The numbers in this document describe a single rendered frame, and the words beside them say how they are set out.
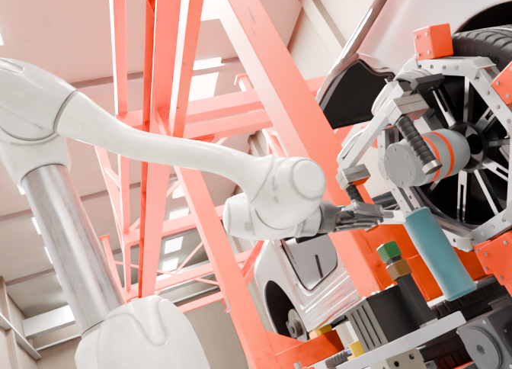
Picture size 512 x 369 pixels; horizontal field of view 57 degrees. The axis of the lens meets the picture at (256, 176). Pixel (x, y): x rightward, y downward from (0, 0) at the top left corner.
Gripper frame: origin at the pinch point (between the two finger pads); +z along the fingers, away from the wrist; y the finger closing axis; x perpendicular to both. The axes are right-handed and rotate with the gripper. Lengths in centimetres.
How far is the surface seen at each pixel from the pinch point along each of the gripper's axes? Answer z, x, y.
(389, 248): 1.1, 6.0, 5.4
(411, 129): 3.6, -17.2, -12.9
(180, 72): -13, -195, 160
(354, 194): 6.1, -18.1, 21.1
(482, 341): 48, 25, 37
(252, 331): 43, -31, 245
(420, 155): 4.6, -10.2, -11.8
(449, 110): 32.6, -35.7, -0.3
